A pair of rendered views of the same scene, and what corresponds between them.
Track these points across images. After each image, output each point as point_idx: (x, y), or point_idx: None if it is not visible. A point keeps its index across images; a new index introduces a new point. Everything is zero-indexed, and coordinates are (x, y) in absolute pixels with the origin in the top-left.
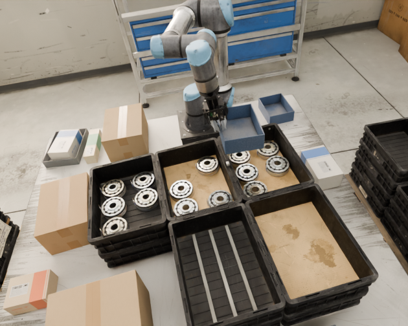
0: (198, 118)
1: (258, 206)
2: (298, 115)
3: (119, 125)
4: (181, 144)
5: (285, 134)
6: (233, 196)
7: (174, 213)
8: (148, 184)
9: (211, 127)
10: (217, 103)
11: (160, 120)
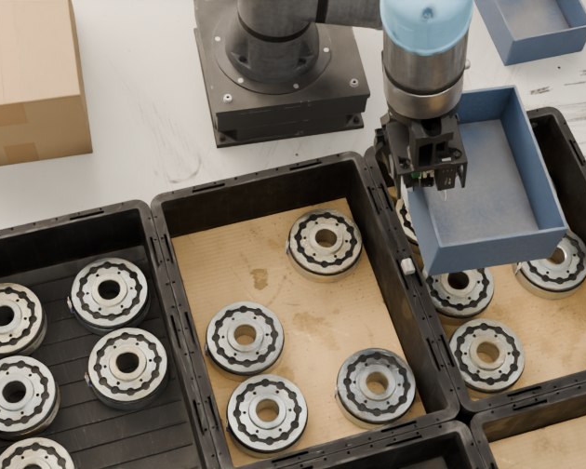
0: (284, 45)
1: (503, 424)
2: None
3: None
4: (205, 115)
5: (557, 107)
6: (418, 372)
7: (230, 428)
8: (129, 309)
9: (320, 74)
10: (442, 141)
11: (122, 4)
